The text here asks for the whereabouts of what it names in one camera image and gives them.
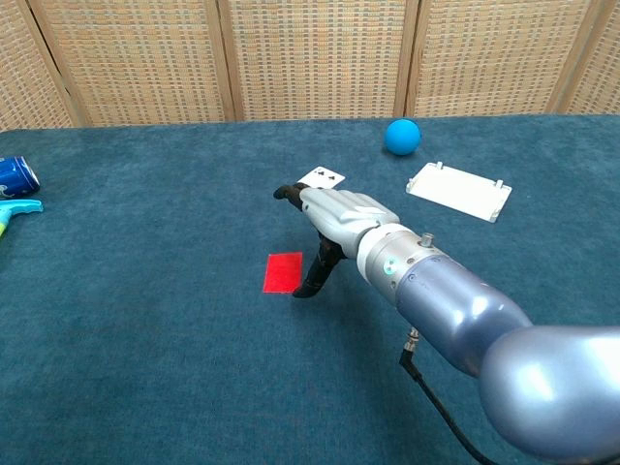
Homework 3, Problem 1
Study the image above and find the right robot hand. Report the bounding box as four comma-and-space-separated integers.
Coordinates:
272, 183, 401, 299

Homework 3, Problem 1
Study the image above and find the four of clubs playing card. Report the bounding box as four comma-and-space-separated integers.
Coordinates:
295, 166, 347, 188

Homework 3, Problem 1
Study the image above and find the blue ball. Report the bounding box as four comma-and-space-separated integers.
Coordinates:
384, 117, 421, 157

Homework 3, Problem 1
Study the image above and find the white rectangular plastic plate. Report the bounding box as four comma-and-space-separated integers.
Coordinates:
405, 161, 513, 225

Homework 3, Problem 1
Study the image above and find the woven wooden folding screen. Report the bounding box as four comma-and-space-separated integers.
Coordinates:
0, 0, 620, 132

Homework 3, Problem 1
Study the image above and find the dark teal table cloth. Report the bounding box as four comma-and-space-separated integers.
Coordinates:
0, 113, 620, 465

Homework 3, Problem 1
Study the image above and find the blue and white drink can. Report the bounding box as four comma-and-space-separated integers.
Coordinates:
0, 155, 41, 201

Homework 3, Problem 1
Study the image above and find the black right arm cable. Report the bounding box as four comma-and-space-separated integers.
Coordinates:
398, 327, 500, 465

